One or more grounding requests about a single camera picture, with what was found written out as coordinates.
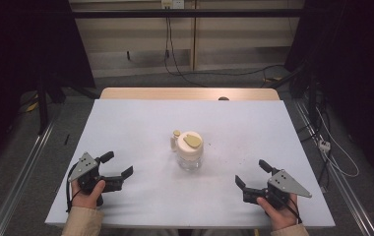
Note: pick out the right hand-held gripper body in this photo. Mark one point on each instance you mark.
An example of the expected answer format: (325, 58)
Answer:
(283, 187)

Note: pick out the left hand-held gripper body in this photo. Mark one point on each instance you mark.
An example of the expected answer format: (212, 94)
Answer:
(88, 178)

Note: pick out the clear jar with cream lid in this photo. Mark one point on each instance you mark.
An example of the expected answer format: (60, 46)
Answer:
(190, 150)

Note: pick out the person's left hand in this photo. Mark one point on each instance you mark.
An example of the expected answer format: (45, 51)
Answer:
(86, 198)

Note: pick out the person's right hand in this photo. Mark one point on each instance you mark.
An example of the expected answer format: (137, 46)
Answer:
(279, 214)

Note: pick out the white table mat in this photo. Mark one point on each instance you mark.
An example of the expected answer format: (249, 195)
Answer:
(142, 137)

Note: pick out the small black stick on floor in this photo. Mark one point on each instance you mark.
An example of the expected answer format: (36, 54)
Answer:
(66, 139)

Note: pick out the white floor power strip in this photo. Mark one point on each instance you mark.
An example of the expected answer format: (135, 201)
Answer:
(324, 145)

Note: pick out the black metal stand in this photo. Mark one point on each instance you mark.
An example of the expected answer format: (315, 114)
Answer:
(42, 105)

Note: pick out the wooden table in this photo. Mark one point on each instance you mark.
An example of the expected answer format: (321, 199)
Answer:
(162, 93)

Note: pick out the black curtain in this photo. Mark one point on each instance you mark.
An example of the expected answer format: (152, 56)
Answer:
(24, 49)
(355, 65)

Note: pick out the black horizontal bar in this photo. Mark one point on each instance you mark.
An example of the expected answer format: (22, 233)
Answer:
(188, 13)

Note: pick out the metal floor rail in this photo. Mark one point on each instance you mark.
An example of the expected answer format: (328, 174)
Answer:
(17, 180)
(342, 187)

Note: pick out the white wall socket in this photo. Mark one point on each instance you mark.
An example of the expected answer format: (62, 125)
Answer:
(172, 4)

